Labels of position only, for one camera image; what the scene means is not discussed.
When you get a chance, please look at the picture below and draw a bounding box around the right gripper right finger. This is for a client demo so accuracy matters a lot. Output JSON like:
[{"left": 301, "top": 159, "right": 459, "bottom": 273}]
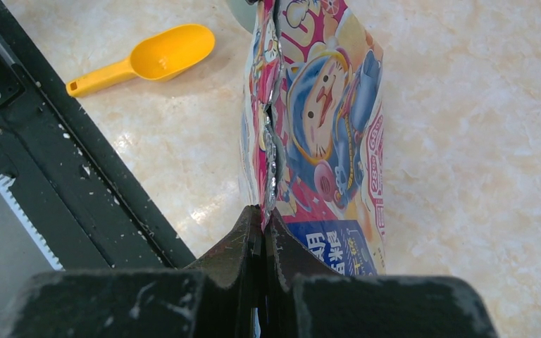
[{"left": 264, "top": 211, "right": 497, "bottom": 337}]

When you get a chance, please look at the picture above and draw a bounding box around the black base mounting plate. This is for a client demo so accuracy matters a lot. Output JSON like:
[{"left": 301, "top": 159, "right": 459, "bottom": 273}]
[{"left": 0, "top": 1, "right": 194, "bottom": 270}]

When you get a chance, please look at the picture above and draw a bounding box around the green double pet bowl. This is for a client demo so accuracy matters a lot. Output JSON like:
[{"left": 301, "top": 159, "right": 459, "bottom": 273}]
[{"left": 226, "top": 0, "right": 257, "bottom": 33}]

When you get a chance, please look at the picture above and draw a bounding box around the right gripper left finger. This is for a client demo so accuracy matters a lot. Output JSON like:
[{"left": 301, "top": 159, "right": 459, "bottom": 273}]
[{"left": 0, "top": 206, "right": 260, "bottom": 337}]

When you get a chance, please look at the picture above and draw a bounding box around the yellow plastic scoop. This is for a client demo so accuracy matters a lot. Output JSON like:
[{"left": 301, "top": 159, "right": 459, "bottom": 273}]
[{"left": 66, "top": 23, "right": 216, "bottom": 97}]

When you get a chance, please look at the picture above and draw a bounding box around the cat food bag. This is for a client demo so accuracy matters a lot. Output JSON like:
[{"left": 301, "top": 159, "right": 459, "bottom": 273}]
[{"left": 241, "top": 1, "right": 385, "bottom": 275}]

